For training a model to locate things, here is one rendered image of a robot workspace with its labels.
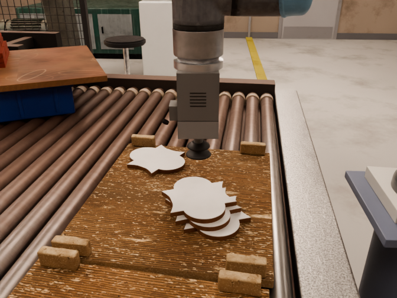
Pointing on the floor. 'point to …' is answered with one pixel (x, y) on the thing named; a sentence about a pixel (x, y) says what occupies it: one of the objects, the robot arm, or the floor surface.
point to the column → (376, 242)
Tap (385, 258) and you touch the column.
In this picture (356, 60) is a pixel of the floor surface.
